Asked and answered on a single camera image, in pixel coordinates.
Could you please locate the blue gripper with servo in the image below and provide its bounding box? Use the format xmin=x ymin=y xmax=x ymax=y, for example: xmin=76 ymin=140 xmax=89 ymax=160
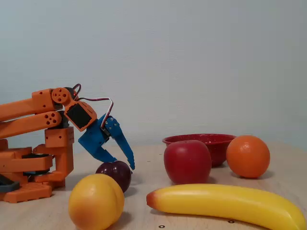
xmin=78 ymin=114 xmax=136 ymax=171

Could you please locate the dark purple plum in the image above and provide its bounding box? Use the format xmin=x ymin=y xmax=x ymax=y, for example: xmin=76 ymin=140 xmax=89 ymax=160
xmin=95 ymin=161 xmax=132 ymax=194

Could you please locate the orange robot base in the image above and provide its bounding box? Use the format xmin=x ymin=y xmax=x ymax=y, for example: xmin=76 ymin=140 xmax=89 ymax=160
xmin=0 ymin=138 xmax=53 ymax=204

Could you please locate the red speckled bowl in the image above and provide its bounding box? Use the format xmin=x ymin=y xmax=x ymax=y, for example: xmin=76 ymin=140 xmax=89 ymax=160
xmin=162 ymin=133 xmax=237 ymax=168

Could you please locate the yellow peach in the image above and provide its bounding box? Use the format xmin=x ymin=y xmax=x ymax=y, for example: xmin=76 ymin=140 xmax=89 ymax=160
xmin=68 ymin=173 xmax=125 ymax=230

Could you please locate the red apple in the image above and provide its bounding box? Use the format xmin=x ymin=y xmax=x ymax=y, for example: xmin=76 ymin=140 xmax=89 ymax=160
xmin=164 ymin=140 xmax=212 ymax=185

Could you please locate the dark grey table clamp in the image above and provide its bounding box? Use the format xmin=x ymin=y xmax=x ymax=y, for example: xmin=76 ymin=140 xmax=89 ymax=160
xmin=0 ymin=174 xmax=20 ymax=193

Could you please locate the yellow banana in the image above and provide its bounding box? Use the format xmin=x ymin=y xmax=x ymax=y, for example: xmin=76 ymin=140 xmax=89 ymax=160
xmin=146 ymin=183 xmax=307 ymax=230

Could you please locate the orange fruit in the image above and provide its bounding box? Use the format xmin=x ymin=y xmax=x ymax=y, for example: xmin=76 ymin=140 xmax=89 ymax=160
xmin=225 ymin=135 xmax=271 ymax=179

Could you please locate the white red servo cable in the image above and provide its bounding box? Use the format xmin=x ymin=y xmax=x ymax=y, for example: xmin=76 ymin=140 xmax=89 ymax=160
xmin=71 ymin=83 xmax=114 ymax=130

